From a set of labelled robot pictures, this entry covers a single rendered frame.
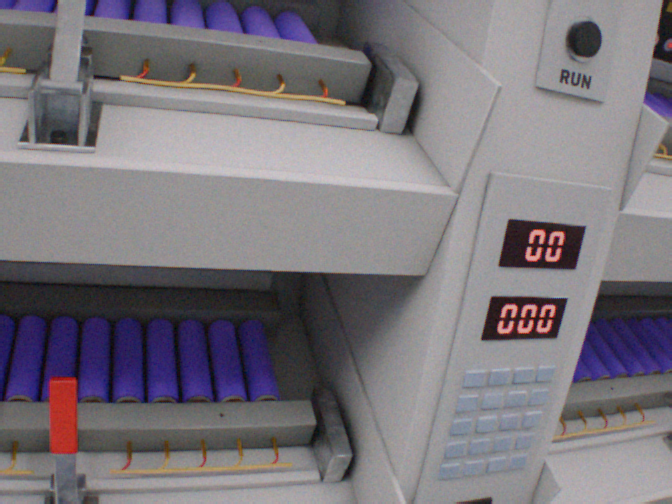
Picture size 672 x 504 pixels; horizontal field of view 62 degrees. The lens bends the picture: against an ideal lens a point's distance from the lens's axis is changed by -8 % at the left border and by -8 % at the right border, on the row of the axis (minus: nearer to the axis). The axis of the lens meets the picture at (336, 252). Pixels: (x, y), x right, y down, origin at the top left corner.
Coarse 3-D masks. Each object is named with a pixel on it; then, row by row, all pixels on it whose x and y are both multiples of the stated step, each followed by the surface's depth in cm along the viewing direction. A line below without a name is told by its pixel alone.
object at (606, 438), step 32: (608, 288) 53; (640, 288) 54; (608, 320) 52; (640, 320) 54; (608, 352) 47; (640, 352) 48; (576, 384) 42; (608, 384) 43; (640, 384) 44; (576, 416) 42; (608, 416) 44; (640, 416) 45; (576, 448) 40; (608, 448) 41; (640, 448) 42; (544, 480) 32; (576, 480) 38; (608, 480) 38; (640, 480) 39
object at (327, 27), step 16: (320, 0) 40; (336, 0) 40; (336, 16) 41; (320, 32) 41; (288, 272) 46; (160, 288) 43; (176, 288) 43; (192, 288) 44; (208, 288) 44; (272, 288) 46; (288, 288) 46; (288, 304) 47
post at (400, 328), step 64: (448, 0) 26; (512, 0) 23; (640, 0) 25; (512, 64) 24; (640, 64) 26; (512, 128) 25; (576, 128) 26; (448, 256) 26; (384, 320) 32; (448, 320) 27; (384, 384) 31
